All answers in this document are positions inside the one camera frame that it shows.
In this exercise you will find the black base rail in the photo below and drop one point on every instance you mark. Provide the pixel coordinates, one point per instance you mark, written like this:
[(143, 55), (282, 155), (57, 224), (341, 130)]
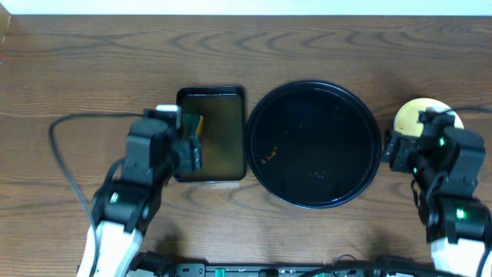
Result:
[(152, 264)]

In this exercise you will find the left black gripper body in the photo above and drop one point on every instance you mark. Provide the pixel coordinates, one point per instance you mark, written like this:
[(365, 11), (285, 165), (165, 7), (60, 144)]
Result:
[(191, 150)]

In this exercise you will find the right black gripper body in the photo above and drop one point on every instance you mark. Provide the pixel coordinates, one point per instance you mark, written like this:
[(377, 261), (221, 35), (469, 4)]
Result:
[(397, 152)]

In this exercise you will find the yellow plate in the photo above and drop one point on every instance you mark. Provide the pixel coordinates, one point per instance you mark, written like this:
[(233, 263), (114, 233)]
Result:
[(406, 120)]

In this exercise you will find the round black serving tray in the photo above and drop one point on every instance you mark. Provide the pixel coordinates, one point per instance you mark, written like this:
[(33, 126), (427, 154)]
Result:
[(313, 144)]

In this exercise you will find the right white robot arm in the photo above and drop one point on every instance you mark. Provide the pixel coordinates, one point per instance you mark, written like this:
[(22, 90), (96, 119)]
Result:
[(455, 218)]

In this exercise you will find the yellow sponge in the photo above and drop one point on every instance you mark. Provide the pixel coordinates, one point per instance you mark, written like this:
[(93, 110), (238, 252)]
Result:
[(192, 124)]

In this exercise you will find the black rectangular water tray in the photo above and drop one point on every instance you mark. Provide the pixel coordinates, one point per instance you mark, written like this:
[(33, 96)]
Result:
[(222, 138)]

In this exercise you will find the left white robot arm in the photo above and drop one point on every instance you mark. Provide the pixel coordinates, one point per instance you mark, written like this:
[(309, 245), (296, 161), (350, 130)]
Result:
[(131, 196)]

